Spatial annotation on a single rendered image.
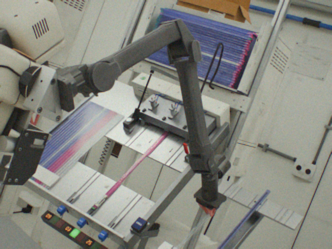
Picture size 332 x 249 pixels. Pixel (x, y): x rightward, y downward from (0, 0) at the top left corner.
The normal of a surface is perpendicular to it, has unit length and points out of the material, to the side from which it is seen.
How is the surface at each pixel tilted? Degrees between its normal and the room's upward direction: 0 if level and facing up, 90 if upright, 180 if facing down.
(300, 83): 90
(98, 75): 72
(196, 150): 115
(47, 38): 90
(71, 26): 90
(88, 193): 47
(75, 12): 90
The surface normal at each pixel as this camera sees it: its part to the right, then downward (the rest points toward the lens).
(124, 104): -0.11, -0.73
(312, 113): -0.48, -0.13
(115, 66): 0.72, 0.00
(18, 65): 0.79, 0.33
